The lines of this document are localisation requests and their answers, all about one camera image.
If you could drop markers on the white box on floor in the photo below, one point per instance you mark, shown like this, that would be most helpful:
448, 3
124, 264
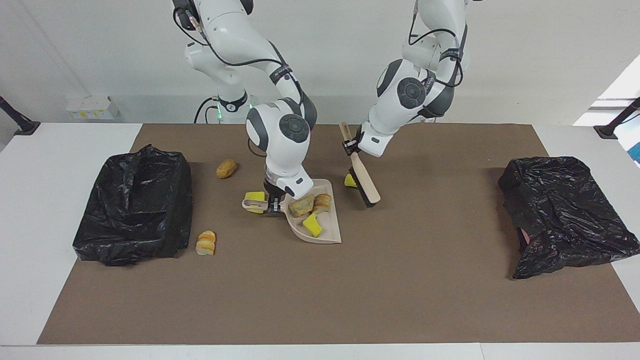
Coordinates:
92, 107

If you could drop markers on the black camera stand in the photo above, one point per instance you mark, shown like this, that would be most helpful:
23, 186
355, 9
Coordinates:
20, 122
612, 127

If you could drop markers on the notched yellow sponge block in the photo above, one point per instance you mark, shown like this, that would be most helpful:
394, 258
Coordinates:
256, 196

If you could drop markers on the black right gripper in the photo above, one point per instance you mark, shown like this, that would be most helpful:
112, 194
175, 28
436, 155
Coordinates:
272, 194

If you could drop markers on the brown bread roll toy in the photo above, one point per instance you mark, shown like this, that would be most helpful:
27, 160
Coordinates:
226, 169

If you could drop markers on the striped toy croissant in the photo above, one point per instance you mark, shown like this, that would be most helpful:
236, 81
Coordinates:
206, 243
323, 202

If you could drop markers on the pale toast slice toy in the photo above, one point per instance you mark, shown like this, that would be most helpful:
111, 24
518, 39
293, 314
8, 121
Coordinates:
300, 206

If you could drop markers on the yellow green sponge piece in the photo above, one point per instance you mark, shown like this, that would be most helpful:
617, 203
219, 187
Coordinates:
312, 226

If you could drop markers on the pink bin under bag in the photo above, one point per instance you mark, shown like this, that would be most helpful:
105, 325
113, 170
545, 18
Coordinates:
522, 236

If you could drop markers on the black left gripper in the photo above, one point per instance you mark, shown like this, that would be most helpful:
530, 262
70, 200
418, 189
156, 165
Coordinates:
358, 135

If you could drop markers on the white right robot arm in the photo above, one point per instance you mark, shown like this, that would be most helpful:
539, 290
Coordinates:
280, 145

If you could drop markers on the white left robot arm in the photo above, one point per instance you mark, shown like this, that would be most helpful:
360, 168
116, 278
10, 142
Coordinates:
400, 105

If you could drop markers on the beige plastic dustpan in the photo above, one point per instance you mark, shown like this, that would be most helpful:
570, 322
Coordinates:
330, 222

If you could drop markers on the open black trash bag bin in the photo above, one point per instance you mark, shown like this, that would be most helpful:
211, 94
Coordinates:
135, 210

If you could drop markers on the light blue object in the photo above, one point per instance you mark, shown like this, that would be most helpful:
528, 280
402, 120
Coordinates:
636, 150

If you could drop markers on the small curved yellow sponge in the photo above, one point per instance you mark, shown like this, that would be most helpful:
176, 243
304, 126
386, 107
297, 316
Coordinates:
351, 181

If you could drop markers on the crumpled black trash bag bin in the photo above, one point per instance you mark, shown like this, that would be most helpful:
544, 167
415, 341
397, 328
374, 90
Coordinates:
565, 210

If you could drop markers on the brown table mat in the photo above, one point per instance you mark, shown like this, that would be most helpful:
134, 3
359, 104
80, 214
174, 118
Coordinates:
400, 290

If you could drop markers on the beige hand brush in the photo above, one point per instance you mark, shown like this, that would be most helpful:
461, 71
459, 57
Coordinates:
367, 185

